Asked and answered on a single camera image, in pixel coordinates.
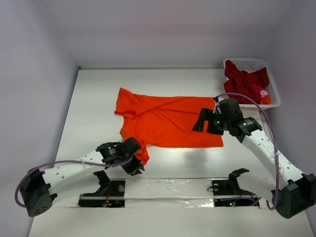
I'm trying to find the orange t shirt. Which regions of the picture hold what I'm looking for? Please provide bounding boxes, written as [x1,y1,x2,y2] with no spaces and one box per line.
[115,88,224,164]

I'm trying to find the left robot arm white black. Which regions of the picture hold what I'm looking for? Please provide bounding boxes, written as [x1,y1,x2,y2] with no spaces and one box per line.
[17,137,144,217]

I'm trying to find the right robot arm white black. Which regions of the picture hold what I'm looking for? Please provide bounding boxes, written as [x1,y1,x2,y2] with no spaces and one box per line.
[193,98,316,219]

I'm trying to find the dark red t shirt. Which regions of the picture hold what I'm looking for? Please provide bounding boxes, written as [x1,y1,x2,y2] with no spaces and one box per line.
[224,60,270,104]

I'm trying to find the pink cloth in basket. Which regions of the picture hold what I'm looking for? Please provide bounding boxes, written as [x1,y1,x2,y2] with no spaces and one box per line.
[253,84,268,98]

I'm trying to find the small orange cloth in basket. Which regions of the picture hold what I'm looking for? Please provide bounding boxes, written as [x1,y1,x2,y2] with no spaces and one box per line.
[260,95,272,105]

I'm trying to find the white plastic basket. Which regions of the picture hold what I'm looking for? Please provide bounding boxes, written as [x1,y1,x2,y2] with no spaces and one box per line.
[223,58,281,110]

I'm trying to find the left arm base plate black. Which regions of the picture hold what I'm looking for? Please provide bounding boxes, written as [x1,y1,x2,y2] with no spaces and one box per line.
[78,180,125,208]

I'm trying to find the metal rail at table edge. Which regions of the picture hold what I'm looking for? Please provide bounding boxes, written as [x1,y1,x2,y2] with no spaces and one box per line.
[259,110,287,176]

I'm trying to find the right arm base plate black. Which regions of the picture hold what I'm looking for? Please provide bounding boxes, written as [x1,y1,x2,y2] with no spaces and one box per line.
[207,178,260,207]

